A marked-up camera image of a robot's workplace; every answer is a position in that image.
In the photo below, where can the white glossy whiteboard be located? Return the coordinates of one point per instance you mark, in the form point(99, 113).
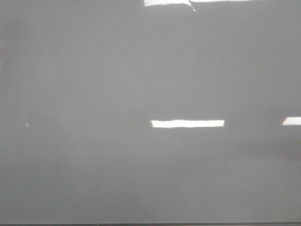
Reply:
point(112, 112)

